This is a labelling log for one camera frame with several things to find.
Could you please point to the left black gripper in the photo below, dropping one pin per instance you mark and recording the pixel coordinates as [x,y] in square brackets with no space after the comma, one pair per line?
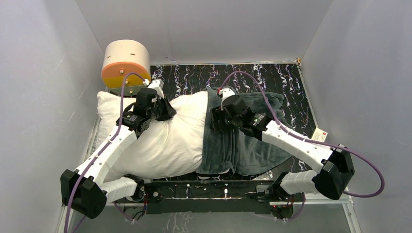
[165,108]

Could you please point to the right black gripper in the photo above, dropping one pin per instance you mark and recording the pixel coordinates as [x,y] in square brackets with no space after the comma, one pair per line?
[217,114]

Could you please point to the zebra and grey pillowcase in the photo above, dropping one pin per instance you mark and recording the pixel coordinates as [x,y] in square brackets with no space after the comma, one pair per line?
[233,151]

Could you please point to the white pillow insert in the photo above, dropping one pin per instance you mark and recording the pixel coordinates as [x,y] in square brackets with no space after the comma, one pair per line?
[167,148]

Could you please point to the cream and orange cylindrical container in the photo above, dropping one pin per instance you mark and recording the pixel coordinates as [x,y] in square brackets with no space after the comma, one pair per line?
[125,58]

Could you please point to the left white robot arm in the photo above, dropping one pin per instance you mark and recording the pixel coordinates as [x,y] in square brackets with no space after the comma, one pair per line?
[84,189]

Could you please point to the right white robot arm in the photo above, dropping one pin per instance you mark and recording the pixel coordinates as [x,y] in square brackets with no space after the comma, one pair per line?
[331,170]

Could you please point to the white tag card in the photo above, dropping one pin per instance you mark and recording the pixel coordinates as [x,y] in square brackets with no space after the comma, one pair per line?
[319,135]

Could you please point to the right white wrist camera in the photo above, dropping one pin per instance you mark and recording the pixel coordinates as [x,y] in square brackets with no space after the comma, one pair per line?
[224,93]

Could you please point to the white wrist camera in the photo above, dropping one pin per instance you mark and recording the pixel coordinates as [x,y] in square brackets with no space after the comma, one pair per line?
[224,93]
[157,85]

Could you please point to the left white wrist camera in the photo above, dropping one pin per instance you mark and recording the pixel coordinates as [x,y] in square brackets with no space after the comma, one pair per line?
[157,85]

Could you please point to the black front mounting rail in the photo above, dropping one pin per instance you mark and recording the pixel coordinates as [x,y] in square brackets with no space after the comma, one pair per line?
[211,196]

